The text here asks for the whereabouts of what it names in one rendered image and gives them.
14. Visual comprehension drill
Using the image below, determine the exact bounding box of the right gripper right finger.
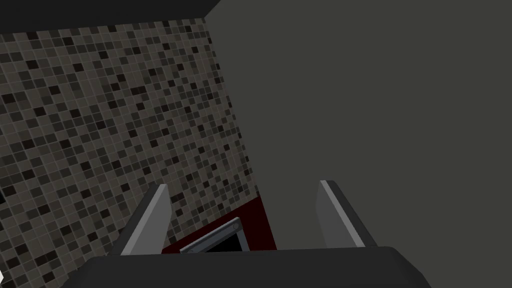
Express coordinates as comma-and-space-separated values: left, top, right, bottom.
315, 179, 379, 249

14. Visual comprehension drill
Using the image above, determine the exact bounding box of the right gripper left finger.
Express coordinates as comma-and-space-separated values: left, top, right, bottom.
108, 183, 173, 257

